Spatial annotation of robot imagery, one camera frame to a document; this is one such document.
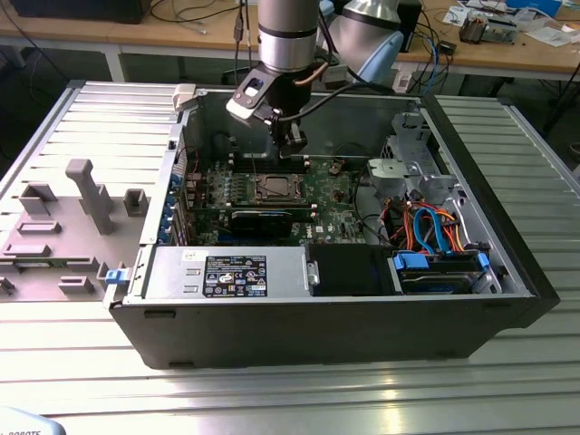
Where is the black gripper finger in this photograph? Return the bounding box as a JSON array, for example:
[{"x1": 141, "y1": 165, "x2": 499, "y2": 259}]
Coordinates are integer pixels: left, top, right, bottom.
[{"x1": 274, "y1": 124, "x2": 309, "y2": 160}]

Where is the silver CPU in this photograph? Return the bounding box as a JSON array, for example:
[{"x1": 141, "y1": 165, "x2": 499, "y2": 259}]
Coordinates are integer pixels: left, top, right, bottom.
[{"x1": 265, "y1": 176, "x2": 294, "y2": 197}]

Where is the metal socket cover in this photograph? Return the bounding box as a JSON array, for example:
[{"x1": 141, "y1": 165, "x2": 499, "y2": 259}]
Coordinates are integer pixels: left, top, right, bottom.
[{"x1": 255, "y1": 172, "x2": 304, "y2": 201}]

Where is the black RAM slot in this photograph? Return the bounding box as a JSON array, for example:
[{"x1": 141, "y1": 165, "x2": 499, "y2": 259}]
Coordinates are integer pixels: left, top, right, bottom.
[{"x1": 231, "y1": 153, "x2": 311, "y2": 164}]

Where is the metal CPU cooler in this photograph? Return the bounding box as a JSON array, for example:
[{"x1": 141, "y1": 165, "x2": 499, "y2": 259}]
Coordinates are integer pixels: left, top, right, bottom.
[{"x1": 459, "y1": 12, "x2": 491, "y2": 45}]

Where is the green motherboard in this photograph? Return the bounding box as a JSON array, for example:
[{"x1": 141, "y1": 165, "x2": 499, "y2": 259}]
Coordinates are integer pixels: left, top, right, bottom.
[{"x1": 180, "y1": 155, "x2": 366, "y2": 249}]

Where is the black graphics card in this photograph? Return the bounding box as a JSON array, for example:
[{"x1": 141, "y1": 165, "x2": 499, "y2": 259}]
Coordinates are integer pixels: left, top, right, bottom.
[{"x1": 217, "y1": 204, "x2": 295, "y2": 240}]

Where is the beige case latch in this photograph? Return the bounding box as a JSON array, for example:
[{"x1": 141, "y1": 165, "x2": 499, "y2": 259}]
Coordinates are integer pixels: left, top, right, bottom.
[{"x1": 173, "y1": 83, "x2": 201, "y2": 112}]

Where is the wooden desk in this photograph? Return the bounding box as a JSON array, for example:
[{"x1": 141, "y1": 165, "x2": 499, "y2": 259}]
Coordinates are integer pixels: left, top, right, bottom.
[{"x1": 0, "y1": 0, "x2": 580, "y2": 83}]

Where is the silver power supply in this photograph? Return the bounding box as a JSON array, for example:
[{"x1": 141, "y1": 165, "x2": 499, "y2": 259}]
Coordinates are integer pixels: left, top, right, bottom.
[{"x1": 143, "y1": 246, "x2": 314, "y2": 301}]

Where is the black tower box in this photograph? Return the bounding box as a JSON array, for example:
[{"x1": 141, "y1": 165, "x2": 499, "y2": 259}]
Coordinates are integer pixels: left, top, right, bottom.
[{"x1": 399, "y1": 0, "x2": 423, "y2": 54}]

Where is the silver drive cage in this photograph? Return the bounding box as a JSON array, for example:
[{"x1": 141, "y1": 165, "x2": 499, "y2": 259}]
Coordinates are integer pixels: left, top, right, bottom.
[{"x1": 365, "y1": 111, "x2": 459, "y2": 206}]

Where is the white printed paper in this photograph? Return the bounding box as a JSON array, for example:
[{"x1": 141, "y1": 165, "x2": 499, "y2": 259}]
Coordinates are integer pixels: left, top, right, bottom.
[{"x1": 442, "y1": 3, "x2": 475, "y2": 27}]

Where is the black PC case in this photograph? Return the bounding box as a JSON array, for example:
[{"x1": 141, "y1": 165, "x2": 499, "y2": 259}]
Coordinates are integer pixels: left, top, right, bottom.
[{"x1": 107, "y1": 80, "x2": 561, "y2": 372}]

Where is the hard disk in blue carrier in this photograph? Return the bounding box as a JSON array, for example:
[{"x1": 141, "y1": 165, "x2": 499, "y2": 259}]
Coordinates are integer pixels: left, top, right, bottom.
[{"x1": 388, "y1": 250, "x2": 491, "y2": 296}]

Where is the grey metal device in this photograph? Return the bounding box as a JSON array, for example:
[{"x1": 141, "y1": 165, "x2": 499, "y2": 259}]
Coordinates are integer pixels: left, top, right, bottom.
[{"x1": 488, "y1": 16, "x2": 519, "y2": 45}]

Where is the blue case latch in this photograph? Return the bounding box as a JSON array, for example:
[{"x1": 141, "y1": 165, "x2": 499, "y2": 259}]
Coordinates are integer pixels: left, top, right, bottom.
[{"x1": 104, "y1": 267, "x2": 130, "y2": 287}]

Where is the black equipment box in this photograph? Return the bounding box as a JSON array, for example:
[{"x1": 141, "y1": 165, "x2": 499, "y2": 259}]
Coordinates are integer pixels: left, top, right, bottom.
[{"x1": 8, "y1": 0, "x2": 147, "y2": 25}]

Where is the grey parts rack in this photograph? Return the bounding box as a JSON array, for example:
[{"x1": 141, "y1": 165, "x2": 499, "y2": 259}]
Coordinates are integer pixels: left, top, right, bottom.
[{"x1": 0, "y1": 158, "x2": 151, "y2": 304}]

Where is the blue box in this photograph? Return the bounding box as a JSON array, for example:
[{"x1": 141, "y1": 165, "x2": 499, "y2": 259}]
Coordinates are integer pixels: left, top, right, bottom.
[{"x1": 506, "y1": 0, "x2": 564, "y2": 18}]

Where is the white paper sheet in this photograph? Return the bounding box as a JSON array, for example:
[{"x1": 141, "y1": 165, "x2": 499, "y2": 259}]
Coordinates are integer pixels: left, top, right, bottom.
[{"x1": 525, "y1": 25, "x2": 573, "y2": 47}]

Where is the pale teach pendant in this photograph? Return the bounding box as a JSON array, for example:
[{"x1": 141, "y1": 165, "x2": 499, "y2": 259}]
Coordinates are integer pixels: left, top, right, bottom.
[{"x1": 0, "y1": 406, "x2": 63, "y2": 435}]

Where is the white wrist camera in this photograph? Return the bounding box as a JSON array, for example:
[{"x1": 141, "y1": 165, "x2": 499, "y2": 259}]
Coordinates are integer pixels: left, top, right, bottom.
[{"x1": 225, "y1": 74, "x2": 278, "y2": 122}]

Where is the orange wire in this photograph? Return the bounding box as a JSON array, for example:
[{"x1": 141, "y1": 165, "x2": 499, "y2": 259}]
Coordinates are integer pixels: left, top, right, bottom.
[
  {"x1": 384, "y1": 198, "x2": 414, "y2": 250},
  {"x1": 446, "y1": 212, "x2": 470, "y2": 253}
]

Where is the blue wire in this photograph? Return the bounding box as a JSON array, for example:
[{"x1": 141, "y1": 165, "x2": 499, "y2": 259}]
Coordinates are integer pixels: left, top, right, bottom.
[
  {"x1": 412, "y1": 206, "x2": 431, "y2": 255},
  {"x1": 425, "y1": 206, "x2": 450, "y2": 257}
]

